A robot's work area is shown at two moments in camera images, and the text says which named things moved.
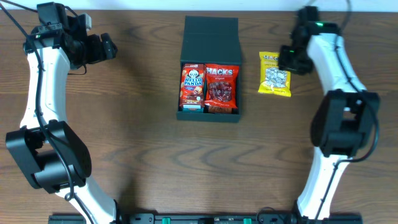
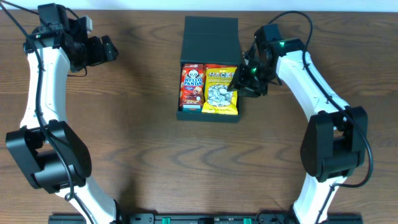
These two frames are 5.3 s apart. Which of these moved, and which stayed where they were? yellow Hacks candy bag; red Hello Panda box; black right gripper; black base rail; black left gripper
Moved: black right gripper; yellow Hacks candy bag
Stayed: black left gripper; black base rail; red Hello Panda box
